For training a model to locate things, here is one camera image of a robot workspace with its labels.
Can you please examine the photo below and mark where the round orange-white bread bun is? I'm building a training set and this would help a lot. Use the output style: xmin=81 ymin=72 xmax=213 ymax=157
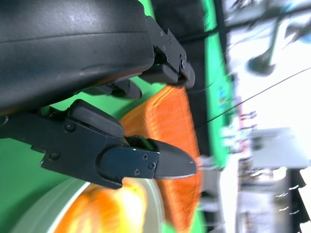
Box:
xmin=52 ymin=179 xmax=149 ymax=233

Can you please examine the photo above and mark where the orange wicker basket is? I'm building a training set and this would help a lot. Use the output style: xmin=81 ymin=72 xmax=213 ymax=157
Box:
xmin=120 ymin=85 xmax=204 ymax=231

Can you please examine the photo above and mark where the thin black hanging cable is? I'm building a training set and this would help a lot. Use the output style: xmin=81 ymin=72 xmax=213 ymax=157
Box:
xmin=206 ymin=67 xmax=311 ymax=123

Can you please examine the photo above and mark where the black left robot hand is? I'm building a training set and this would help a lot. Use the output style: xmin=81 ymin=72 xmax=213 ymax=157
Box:
xmin=0 ymin=0 xmax=197 ymax=190

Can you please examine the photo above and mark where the green tablecloth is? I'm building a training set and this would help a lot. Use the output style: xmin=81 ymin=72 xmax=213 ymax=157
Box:
xmin=0 ymin=0 xmax=235 ymax=233

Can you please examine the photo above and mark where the white round bowl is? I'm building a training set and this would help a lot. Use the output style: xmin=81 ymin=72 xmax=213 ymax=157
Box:
xmin=9 ymin=178 xmax=166 ymax=233

